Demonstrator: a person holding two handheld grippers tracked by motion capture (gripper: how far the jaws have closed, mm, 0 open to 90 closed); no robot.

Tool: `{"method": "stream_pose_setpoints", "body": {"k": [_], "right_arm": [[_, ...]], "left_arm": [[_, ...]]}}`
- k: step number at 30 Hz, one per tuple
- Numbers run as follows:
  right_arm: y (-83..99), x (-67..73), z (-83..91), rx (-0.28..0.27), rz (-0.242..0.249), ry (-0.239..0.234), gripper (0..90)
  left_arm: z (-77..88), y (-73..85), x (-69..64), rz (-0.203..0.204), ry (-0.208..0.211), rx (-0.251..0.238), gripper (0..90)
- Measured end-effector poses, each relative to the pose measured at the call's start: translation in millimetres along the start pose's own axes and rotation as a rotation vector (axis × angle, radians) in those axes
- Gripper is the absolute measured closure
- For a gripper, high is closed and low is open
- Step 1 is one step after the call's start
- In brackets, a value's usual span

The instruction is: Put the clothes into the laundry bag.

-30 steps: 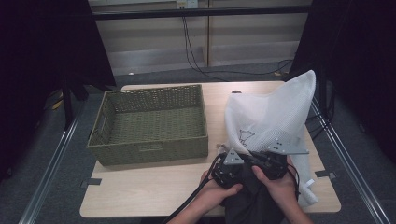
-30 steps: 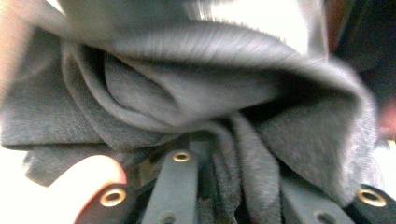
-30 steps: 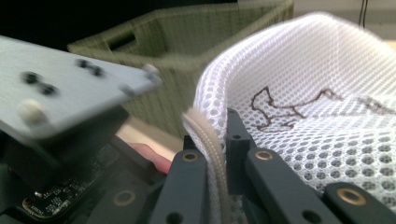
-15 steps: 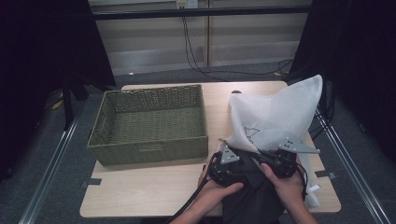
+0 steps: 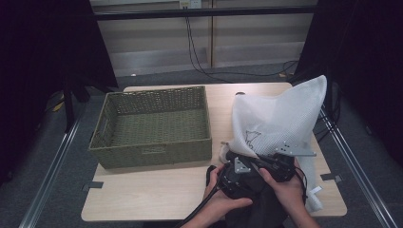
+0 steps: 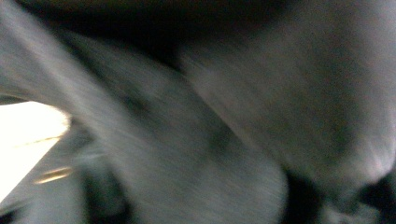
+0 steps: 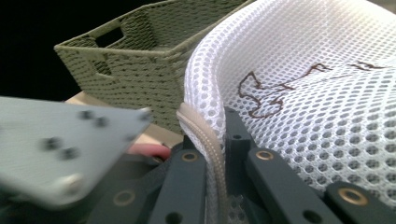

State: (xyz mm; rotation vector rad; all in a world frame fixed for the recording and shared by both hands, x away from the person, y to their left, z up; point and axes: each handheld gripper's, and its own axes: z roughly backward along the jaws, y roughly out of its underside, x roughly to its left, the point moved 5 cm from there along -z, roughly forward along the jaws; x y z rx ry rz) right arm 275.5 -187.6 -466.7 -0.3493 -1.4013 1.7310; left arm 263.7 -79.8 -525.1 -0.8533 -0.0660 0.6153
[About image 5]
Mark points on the dark curtain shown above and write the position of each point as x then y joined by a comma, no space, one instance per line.
38,63
367,63

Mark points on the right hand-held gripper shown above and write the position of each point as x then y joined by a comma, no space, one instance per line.
278,167

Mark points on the green woven basket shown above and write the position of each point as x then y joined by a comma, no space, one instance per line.
152,126

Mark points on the black horizontal bar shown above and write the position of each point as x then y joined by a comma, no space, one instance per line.
202,13

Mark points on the person's right hand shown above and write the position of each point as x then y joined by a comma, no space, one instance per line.
285,193

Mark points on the black metal stand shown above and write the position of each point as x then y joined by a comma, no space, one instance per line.
68,107
330,98

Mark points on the person's left hand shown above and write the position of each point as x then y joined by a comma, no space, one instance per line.
221,202

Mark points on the wall power outlet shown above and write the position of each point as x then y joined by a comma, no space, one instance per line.
190,3

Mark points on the white mesh laundry bag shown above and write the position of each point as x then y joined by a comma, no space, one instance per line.
278,117

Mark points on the metal floor rail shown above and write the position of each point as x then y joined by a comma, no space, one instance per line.
358,171
50,171

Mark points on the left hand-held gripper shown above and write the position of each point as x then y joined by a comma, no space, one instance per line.
237,182

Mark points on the dark cloth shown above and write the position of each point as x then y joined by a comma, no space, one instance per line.
263,202

